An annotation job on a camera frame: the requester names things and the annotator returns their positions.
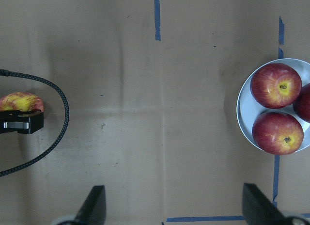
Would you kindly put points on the red yellow apple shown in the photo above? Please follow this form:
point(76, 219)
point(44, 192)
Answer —
point(21, 101)

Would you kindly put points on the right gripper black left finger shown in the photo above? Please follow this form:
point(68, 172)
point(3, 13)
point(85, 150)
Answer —
point(92, 211)

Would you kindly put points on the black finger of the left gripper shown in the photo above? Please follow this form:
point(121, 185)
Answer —
point(21, 122)

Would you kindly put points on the red apple on plate front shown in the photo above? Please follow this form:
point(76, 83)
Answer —
point(277, 133)

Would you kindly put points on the grey round plate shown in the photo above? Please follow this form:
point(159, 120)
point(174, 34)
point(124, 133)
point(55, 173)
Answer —
point(248, 109)

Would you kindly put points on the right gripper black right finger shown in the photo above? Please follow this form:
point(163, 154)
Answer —
point(258, 210)

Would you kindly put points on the red apple on plate side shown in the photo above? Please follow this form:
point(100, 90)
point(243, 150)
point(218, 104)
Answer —
point(302, 104)

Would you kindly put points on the red apple on plate back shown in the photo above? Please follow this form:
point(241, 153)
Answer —
point(275, 85)

